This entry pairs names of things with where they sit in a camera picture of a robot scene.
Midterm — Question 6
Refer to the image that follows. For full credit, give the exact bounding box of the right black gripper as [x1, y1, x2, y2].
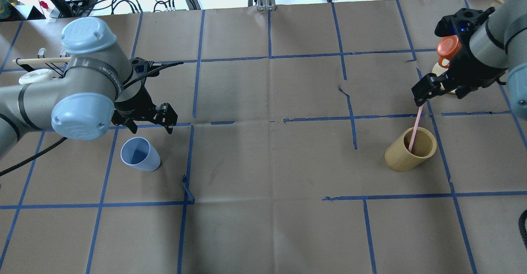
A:
[412, 6, 507, 107]

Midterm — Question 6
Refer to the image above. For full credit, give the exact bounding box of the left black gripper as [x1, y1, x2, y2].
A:
[111, 58, 178, 135]

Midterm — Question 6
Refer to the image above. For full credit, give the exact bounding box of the light blue plastic cup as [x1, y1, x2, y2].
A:
[120, 137, 161, 171]

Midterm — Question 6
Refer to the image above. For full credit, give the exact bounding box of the pink chopstick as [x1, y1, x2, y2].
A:
[407, 105, 423, 153]

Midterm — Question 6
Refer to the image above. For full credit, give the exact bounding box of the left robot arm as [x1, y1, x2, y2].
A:
[0, 17, 178, 157]

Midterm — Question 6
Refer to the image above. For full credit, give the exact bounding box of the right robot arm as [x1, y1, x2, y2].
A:
[411, 0, 527, 119]

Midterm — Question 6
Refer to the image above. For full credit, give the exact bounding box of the wooden mug tree stand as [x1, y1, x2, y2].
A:
[431, 62, 458, 95]

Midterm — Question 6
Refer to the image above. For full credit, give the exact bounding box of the orange mug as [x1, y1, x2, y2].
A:
[436, 35, 462, 69]

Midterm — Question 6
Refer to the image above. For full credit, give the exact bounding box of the bamboo cylinder holder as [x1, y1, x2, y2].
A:
[384, 127, 438, 172]

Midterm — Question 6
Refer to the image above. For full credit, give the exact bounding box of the white smiley face mug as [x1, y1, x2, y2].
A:
[18, 69, 61, 85]

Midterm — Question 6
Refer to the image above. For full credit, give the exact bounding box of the black wire mug rack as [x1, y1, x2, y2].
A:
[12, 47, 71, 77]

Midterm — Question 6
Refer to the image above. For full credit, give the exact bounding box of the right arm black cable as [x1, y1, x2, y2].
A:
[519, 209, 527, 248]

